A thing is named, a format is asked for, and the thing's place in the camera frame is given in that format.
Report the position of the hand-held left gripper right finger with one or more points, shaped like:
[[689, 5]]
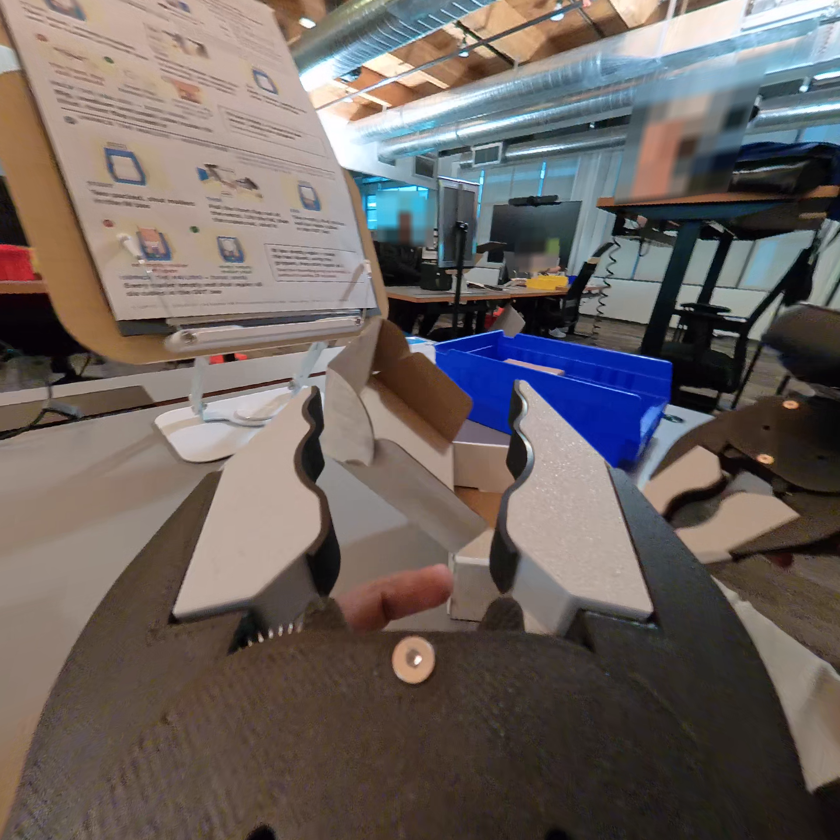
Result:
[[571, 525]]

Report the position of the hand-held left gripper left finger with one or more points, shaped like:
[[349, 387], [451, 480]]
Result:
[[256, 525]]

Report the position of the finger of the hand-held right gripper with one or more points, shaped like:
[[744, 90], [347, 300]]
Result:
[[682, 476], [741, 525]]

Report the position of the blue plastic bin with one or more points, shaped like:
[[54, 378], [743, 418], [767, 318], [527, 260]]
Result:
[[590, 407]]

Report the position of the white cardboard mailer box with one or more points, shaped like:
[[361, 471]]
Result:
[[407, 407]]

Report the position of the grey desk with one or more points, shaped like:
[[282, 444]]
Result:
[[79, 525]]

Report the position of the raised wooden desk top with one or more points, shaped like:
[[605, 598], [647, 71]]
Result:
[[722, 198]]

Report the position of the black office chair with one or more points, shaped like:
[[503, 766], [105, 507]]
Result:
[[581, 295]]

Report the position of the yellow plastic bin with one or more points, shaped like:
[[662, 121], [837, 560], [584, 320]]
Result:
[[548, 283]]

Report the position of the black stand pole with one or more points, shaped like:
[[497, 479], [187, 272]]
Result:
[[463, 295]]

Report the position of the wooden background table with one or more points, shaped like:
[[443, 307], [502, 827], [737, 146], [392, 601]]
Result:
[[19, 286], [459, 292]]

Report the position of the black bag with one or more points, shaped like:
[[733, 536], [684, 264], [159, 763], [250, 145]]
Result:
[[787, 167]]

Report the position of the instruction sheet on stand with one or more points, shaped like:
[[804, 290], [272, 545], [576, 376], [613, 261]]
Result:
[[72, 295]]

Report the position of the monitor on stand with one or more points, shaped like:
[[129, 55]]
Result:
[[458, 220]]

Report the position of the red plastic bin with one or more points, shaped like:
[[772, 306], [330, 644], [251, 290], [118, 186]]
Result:
[[16, 262]]

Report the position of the printed instruction sheet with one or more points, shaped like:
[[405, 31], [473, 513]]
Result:
[[184, 164]]

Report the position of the black metal frame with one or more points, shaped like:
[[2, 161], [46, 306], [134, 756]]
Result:
[[676, 282]]

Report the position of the black wall screen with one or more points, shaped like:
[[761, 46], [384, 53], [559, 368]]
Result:
[[538, 226]]

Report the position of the black camera bar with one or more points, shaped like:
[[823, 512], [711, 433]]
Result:
[[533, 201]]

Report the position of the silver ventilation duct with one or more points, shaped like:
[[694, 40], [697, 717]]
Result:
[[590, 72], [380, 33], [525, 148]]

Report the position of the white wall vent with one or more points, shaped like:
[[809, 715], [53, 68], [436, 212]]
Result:
[[487, 155]]

